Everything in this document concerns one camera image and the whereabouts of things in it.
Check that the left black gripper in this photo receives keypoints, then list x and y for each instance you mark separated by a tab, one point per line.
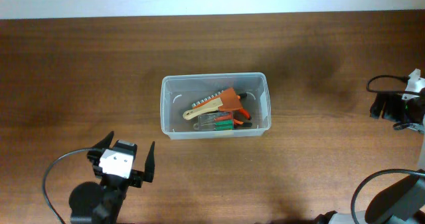
140	176

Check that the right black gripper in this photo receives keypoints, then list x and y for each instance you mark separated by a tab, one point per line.
389	112

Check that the clear case coloured screwdrivers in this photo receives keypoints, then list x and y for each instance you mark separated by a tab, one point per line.
216	121

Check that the orange screwdriver bit holder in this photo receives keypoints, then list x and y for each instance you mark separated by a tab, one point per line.
206	99

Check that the orange black long-nose pliers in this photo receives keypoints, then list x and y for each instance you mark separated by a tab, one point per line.
239	123

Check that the orange scraper wooden handle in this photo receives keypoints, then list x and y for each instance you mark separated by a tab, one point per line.
226	102

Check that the small orange cutting pliers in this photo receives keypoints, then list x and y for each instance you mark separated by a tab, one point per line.
243	111

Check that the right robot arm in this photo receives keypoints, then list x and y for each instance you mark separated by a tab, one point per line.
400	202

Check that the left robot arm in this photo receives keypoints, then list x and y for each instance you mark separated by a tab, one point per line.
92	202

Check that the clear plastic container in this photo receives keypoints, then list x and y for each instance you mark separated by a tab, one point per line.
179	92

